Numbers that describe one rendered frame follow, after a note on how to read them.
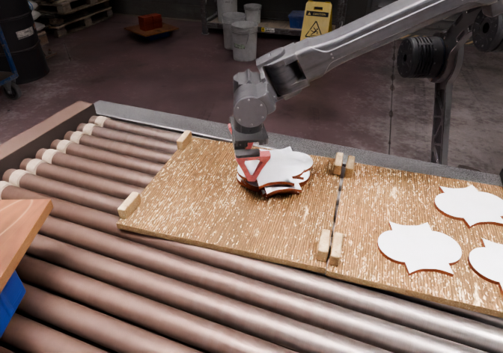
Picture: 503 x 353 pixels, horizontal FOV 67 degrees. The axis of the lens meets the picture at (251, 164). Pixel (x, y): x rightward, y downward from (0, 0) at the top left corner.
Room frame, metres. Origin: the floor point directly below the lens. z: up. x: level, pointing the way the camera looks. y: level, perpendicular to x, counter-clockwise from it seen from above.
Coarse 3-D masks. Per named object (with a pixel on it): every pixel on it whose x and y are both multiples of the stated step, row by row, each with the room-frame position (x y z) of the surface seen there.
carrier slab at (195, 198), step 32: (192, 160) 0.77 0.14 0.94; (224, 160) 0.77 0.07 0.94; (320, 160) 0.77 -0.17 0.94; (160, 192) 0.65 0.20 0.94; (192, 192) 0.65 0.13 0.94; (224, 192) 0.65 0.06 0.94; (256, 192) 0.65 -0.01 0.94; (320, 192) 0.65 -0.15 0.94; (128, 224) 0.55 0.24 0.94; (160, 224) 0.55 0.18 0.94; (192, 224) 0.55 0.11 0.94; (224, 224) 0.55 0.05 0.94; (256, 224) 0.55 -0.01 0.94; (288, 224) 0.55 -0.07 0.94; (320, 224) 0.55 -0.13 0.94; (256, 256) 0.47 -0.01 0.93; (288, 256) 0.47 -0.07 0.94
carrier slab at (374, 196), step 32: (352, 192) 0.65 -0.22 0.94; (384, 192) 0.65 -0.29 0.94; (416, 192) 0.65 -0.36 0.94; (352, 224) 0.55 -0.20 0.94; (384, 224) 0.55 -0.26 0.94; (416, 224) 0.55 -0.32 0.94; (448, 224) 0.55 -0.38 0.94; (480, 224) 0.55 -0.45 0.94; (352, 256) 0.47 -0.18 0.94; (384, 288) 0.41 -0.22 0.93; (416, 288) 0.40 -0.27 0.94; (448, 288) 0.40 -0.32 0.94; (480, 288) 0.40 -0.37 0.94
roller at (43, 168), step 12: (24, 168) 0.78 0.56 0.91; (36, 168) 0.77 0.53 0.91; (48, 168) 0.76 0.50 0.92; (60, 168) 0.76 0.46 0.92; (60, 180) 0.73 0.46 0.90; (72, 180) 0.72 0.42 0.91; (84, 180) 0.72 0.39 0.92; (96, 180) 0.71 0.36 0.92; (108, 180) 0.71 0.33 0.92; (108, 192) 0.68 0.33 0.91; (120, 192) 0.68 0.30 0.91
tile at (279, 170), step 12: (276, 156) 0.71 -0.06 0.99; (288, 156) 0.71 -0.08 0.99; (240, 168) 0.67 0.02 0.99; (252, 168) 0.67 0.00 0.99; (264, 168) 0.67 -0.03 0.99; (276, 168) 0.67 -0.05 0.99; (288, 168) 0.67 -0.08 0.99; (300, 168) 0.67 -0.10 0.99; (264, 180) 0.62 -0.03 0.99; (276, 180) 0.62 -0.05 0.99; (288, 180) 0.62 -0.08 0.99
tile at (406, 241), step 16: (384, 240) 0.50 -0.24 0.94; (400, 240) 0.50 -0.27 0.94; (416, 240) 0.50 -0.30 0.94; (432, 240) 0.50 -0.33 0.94; (448, 240) 0.50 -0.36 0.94; (384, 256) 0.46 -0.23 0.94; (400, 256) 0.46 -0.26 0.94; (416, 256) 0.46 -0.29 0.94; (432, 256) 0.46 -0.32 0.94; (448, 256) 0.46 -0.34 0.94; (416, 272) 0.43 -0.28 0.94; (448, 272) 0.42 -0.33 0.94
